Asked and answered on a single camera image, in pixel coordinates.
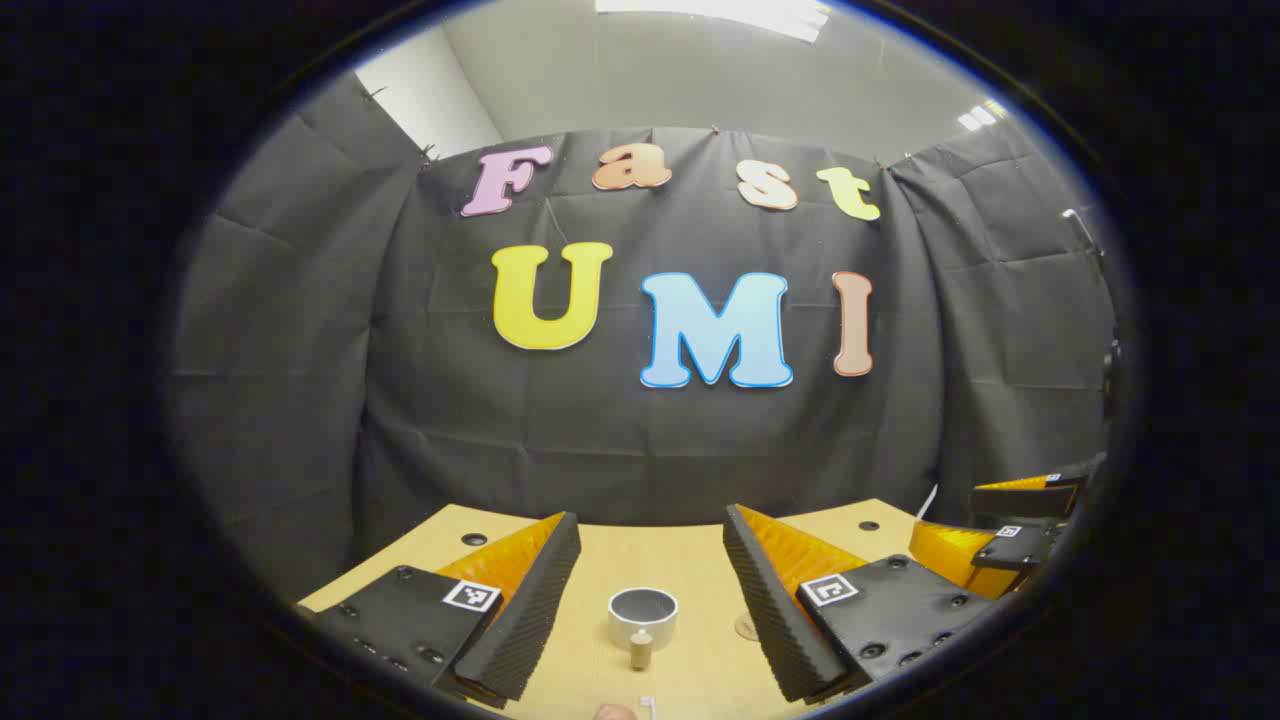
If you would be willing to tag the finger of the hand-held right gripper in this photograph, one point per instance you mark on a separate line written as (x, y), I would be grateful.
(960, 560)
(1030, 500)

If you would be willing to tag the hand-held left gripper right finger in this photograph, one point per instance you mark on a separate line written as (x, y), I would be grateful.
(765, 600)

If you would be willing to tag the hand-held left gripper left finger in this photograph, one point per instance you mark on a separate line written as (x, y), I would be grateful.
(540, 600)

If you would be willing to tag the round wooden coaster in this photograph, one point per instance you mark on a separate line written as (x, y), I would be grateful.
(745, 628)

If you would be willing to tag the wooden desktop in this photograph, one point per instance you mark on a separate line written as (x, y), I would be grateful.
(690, 560)

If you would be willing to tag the black backdrop cloth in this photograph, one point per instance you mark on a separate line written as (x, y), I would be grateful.
(600, 440)

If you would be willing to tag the ceiling light panel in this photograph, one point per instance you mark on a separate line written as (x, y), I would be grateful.
(980, 116)

